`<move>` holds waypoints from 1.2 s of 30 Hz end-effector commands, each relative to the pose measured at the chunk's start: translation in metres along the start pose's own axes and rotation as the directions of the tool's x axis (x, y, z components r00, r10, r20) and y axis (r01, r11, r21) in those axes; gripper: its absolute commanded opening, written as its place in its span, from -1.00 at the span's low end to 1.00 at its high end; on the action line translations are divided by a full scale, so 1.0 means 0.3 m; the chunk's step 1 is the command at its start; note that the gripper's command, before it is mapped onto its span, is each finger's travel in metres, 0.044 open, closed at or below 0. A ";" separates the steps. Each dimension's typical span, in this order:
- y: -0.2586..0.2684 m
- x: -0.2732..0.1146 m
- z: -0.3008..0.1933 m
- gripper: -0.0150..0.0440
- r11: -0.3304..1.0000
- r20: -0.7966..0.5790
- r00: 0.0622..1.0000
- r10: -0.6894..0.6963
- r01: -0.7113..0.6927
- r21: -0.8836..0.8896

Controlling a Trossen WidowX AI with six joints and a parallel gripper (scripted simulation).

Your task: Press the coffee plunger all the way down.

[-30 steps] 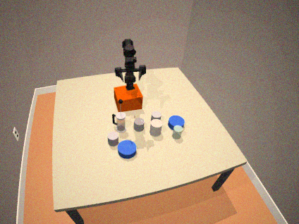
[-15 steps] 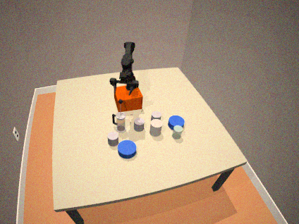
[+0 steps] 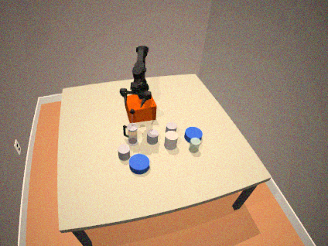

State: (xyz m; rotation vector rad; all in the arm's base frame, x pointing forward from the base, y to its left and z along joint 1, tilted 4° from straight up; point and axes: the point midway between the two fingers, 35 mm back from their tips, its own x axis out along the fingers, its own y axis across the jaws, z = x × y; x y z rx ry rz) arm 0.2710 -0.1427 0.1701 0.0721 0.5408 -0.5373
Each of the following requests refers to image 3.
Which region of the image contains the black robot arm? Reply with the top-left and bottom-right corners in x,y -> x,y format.
130,46 -> 149,93

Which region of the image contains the blue short cylinder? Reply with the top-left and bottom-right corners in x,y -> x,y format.
129,153 -> 149,175
184,127 -> 203,143

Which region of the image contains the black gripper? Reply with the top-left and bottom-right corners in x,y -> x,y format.
120,80 -> 152,108

